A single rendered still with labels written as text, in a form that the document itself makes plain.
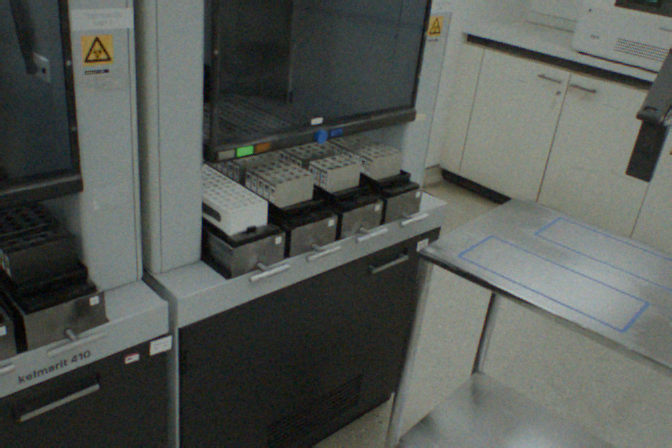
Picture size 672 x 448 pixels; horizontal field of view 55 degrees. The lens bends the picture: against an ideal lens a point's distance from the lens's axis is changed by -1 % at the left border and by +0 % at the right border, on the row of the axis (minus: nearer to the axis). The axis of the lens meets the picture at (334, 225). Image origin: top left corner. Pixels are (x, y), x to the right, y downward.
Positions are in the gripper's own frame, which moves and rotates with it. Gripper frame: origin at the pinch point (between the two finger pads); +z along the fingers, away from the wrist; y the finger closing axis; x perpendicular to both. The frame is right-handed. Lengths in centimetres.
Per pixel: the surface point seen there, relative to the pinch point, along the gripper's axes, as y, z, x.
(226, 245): -17, 40, 68
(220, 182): -8, 34, 84
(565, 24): 281, 27, 160
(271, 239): -7, 40, 66
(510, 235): 37, 38, 36
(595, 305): 26.1, 38.0, 10.6
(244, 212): -11, 34, 70
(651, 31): 219, 13, 89
